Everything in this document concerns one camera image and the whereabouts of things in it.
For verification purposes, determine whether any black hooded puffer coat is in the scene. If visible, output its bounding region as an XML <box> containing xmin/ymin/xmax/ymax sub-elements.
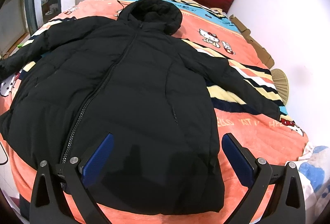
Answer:
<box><xmin>1</xmin><ymin>0</ymin><xmax>280</xmax><ymax>215</ymax></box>

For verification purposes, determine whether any blue white patterned cloth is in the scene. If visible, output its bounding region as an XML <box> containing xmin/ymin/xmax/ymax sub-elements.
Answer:
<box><xmin>296</xmin><ymin>144</ymin><xmax>329</xmax><ymax>217</ymax></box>

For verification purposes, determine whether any orange cartoon fleece blanket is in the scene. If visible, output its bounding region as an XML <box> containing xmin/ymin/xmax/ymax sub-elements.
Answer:
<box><xmin>1</xmin><ymin>0</ymin><xmax>308</xmax><ymax>223</ymax></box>

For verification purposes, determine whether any woven straw fan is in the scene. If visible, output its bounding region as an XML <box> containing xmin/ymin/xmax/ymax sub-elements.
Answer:
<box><xmin>271</xmin><ymin>69</ymin><xmax>289</xmax><ymax>105</ymax></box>

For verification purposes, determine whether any brown cardboard strip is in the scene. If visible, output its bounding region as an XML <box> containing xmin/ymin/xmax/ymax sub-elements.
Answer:
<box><xmin>229</xmin><ymin>14</ymin><xmax>275</xmax><ymax>69</ymax></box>

